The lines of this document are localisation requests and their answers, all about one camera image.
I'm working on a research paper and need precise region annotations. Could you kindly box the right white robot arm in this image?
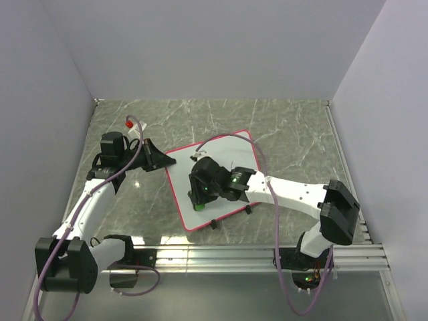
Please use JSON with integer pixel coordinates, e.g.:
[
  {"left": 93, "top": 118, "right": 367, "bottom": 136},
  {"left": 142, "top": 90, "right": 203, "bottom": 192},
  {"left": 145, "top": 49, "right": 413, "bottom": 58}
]
[{"left": 189, "top": 156, "right": 360, "bottom": 268}]

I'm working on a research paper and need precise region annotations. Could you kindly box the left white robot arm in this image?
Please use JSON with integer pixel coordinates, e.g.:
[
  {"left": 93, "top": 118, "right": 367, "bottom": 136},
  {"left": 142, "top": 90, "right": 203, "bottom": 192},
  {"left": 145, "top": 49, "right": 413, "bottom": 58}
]
[{"left": 35, "top": 132, "right": 176, "bottom": 294}]

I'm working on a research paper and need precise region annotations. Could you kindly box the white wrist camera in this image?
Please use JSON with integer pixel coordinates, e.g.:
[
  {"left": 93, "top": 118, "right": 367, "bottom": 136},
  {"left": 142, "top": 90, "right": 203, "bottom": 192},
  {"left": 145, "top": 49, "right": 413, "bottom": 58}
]
[
  {"left": 125, "top": 120, "right": 147, "bottom": 139},
  {"left": 190, "top": 150, "right": 210, "bottom": 162}
]

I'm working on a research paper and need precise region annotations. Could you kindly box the purple cable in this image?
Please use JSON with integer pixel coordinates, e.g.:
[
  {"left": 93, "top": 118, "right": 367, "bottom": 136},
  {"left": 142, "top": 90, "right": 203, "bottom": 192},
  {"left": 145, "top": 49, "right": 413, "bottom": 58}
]
[
  {"left": 32, "top": 114, "right": 161, "bottom": 321},
  {"left": 195, "top": 134, "right": 335, "bottom": 316}
]

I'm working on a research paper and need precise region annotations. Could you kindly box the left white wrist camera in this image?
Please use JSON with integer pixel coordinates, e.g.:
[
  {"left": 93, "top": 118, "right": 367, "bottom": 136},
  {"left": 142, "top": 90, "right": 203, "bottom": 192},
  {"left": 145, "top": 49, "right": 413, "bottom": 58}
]
[{"left": 125, "top": 120, "right": 147, "bottom": 139}]

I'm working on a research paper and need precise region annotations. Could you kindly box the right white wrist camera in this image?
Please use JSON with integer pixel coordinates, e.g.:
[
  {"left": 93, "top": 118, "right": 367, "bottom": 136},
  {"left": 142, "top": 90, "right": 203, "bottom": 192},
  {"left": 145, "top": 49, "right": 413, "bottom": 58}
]
[{"left": 190, "top": 150, "right": 210, "bottom": 162}]

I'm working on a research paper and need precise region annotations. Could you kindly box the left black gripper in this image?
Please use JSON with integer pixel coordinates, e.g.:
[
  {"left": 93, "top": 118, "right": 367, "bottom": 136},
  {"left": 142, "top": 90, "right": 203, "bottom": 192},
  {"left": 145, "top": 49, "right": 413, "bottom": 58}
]
[{"left": 119, "top": 138, "right": 175, "bottom": 173}]

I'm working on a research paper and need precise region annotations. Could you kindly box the left black whiteboard foot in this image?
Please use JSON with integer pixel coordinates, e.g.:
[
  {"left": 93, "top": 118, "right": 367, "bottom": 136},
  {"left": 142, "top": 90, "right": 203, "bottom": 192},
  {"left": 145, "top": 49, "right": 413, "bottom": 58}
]
[{"left": 210, "top": 220, "right": 217, "bottom": 230}]

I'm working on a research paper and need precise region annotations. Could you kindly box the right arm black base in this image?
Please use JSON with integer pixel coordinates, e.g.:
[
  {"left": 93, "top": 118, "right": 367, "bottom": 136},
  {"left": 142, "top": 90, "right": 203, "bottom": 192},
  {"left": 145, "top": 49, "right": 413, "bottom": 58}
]
[{"left": 278, "top": 247, "right": 330, "bottom": 272}]

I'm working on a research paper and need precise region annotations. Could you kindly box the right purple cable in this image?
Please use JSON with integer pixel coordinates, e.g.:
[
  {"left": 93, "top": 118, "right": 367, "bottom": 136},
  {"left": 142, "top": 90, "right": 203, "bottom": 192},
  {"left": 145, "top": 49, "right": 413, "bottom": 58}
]
[{"left": 195, "top": 134, "right": 335, "bottom": 316}]

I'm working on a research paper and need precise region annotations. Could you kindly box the aluminium mounting rail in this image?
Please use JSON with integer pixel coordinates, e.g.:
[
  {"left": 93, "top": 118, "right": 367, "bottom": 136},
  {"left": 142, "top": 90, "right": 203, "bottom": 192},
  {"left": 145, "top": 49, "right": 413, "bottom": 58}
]
[{"left": 100, "top": 243, "right": 391, "bottom": 274}]

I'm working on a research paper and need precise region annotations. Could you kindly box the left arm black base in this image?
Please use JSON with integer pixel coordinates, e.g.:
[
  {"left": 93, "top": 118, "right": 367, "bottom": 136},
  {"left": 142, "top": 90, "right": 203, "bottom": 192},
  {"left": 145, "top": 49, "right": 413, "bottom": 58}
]
[{"left": 103, "top": 248, "right": 157, "bottom": 270}]

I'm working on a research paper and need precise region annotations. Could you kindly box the green whiteboard eraser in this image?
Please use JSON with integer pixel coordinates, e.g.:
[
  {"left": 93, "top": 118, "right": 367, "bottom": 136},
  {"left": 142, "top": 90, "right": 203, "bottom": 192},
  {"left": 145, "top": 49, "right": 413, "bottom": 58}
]
[{"left": 193, "top": 204, "right": 205, "bottom": 211}]

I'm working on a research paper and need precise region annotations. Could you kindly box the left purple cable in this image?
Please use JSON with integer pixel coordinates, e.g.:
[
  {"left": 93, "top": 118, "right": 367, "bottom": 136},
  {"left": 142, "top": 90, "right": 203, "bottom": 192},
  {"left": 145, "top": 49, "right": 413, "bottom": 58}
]
[{"left": 32, "top": 114, "right": 161, "bottom": 321}]

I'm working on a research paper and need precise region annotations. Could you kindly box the pink-framed whiteboard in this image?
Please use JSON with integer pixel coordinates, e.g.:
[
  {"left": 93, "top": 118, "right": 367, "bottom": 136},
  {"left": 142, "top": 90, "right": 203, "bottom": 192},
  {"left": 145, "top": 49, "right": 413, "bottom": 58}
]
[{"left": 166, "top": 130, "right": 260, "bottom": 231}]

